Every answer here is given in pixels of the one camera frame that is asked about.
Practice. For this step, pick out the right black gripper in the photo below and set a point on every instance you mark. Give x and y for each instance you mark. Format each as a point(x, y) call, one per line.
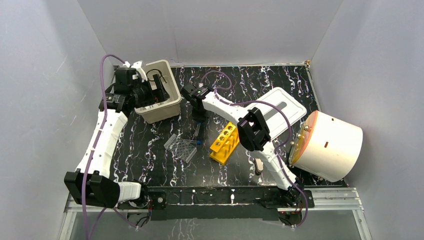
point(197, 117)

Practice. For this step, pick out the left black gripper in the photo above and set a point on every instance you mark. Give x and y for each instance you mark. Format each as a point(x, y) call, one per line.
point(157, 87)

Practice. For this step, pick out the blue capped plastic tube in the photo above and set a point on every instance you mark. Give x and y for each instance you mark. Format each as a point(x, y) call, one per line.
point(197, 129)

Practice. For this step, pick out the black wire ring stand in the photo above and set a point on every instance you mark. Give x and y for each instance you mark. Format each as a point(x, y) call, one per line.
point(159, 73)

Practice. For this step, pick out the white bin lid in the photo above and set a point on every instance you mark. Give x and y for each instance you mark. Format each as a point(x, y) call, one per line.
point(276, 123)

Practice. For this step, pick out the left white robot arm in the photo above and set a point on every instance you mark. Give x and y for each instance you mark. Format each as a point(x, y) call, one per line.
point(90, 183)

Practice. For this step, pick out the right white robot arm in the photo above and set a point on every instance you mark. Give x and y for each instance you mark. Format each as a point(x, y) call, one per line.
point(258, 123)

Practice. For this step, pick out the beige plastic bin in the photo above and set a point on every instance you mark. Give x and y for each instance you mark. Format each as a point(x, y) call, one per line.
point(171, 107)

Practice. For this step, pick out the clear well plate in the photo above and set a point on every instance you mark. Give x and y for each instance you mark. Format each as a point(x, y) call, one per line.
point(180, 148)

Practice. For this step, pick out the yellow test tube rack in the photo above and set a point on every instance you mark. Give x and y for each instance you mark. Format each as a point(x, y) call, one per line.
point(225, 144)

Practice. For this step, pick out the small beige stopper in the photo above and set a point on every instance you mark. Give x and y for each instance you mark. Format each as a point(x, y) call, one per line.
point(259, 166)

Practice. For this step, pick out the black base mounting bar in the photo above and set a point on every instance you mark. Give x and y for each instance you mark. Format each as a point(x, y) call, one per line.
point(228, 202)

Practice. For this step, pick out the white centrifuge with orange lid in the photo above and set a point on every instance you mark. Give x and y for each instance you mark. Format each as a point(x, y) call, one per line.
point(326, 146)

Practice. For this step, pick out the aluminium frame rail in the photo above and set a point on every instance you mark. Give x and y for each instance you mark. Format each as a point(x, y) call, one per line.
point(317, 198)

